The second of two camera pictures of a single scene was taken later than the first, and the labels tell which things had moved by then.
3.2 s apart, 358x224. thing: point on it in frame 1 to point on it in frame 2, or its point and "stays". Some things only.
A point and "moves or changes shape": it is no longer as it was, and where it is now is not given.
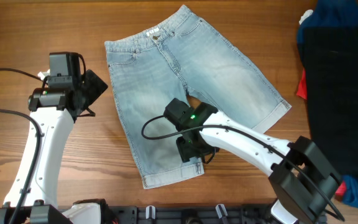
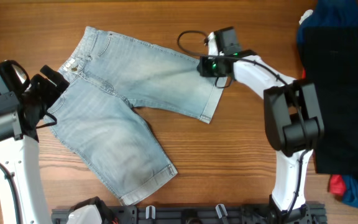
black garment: (341, 65) stays
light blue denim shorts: (151, 70) moves or changes shape
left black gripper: (95, 86) to (41, 90)
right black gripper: (184, 149) to (205, 66)
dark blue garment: (345, 14) stays
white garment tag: (306, 14) stays
